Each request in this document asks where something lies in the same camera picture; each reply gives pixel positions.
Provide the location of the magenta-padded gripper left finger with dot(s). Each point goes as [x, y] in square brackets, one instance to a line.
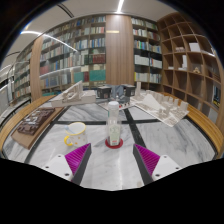
[78, 159]

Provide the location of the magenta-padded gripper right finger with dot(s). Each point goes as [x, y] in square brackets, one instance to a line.
[147, 160]

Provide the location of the clear plastic drink bottle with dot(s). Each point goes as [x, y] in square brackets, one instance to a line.
[113, 126]

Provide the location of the flat round red coaster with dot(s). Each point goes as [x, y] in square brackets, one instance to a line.
[120, 144]

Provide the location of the white architectural model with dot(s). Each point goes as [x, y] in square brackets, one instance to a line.
[161, 106]

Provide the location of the brown architectural model on board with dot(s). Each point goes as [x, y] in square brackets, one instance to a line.
[35, 123]

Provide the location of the dark grey architectural model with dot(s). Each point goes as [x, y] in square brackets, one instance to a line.
[116, 92]

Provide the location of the wooden cubby shelf unit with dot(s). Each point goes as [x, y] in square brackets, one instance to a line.
[193, 63]

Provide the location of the tall bookshelf full of books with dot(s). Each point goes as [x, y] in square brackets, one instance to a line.
[86, 50]

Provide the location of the curved ceiling light strip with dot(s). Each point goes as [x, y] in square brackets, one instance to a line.
[50, 37]

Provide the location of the straight ceiling light strip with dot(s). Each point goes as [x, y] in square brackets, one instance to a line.
[120, 6]

